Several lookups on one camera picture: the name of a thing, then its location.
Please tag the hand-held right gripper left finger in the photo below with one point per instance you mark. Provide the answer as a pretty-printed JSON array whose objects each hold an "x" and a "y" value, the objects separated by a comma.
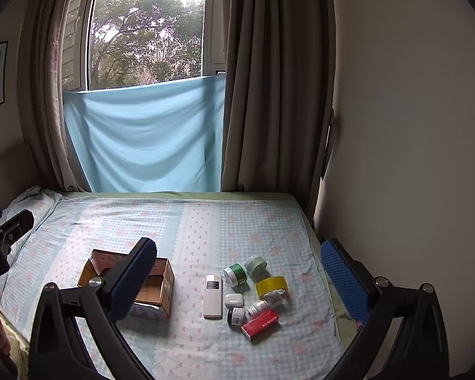
[{"x": 134, "y": 281}]

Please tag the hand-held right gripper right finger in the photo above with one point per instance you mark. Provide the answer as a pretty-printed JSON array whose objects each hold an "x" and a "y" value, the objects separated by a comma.
[{"x": 344, "y": 281}]

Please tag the brown cardboard box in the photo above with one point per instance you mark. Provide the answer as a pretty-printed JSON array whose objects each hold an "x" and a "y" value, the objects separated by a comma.
[{"x": 99, "y": 261}]

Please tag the yellow tape roll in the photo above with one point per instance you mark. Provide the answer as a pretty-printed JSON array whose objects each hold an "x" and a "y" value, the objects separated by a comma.
[{"x": 267, "y": 285}]

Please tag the white remote control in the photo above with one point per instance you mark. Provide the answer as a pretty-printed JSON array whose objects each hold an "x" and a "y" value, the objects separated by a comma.
[{"x": 213, "y": 297}]

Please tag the white plastic bottle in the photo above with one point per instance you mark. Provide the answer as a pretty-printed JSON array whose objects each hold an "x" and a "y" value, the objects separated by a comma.
[{"x": 261, "y": 305}]

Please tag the light green jar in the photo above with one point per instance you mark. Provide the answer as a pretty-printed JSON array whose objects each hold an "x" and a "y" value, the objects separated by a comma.
[{"x": 257, "y": 266}]

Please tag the red carton box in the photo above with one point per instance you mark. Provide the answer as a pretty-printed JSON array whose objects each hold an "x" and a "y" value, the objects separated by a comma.
[{"x": 261, "y": 323}]

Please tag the white earbuds case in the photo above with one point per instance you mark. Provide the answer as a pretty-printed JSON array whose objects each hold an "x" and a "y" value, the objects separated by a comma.
[{"x": 233, "y": 300}]

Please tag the dark green jar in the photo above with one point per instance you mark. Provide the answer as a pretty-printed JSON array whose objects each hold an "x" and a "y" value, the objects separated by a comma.
[{"x": 237, "y": 275}]

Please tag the small white black-lidded jar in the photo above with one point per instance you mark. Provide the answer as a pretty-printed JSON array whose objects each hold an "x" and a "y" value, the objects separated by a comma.
[{"x": 235, "y": 316}]

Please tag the checked floral pillow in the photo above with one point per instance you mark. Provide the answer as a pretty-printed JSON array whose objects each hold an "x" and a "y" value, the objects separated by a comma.
[{"x": 31, "y": 202}]

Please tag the pink soft item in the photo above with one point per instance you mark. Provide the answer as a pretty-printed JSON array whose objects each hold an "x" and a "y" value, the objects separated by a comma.
[{"x": 358, "y": 325}]

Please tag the yellow floral cloth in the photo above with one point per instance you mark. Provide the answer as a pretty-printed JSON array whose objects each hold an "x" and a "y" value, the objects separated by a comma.
[{"x": 18, "y": 344}]

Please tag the pale green mattress sheet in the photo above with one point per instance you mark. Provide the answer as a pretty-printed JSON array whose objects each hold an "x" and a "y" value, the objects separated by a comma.
[{"x": 182, "y": 194}]

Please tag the grey-brown curtain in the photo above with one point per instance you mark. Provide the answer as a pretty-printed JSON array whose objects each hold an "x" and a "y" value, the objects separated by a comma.
[
  {"x": 277, "y": 87},
  {"x": 43, "y": 87}
]

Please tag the light blue hanging cloth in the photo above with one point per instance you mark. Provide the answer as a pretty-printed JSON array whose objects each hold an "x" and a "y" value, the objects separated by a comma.
[{"x": 142, "y": 138}]

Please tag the window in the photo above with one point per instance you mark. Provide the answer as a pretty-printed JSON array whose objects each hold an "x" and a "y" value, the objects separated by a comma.
[{"x": 142, "y": 27}]

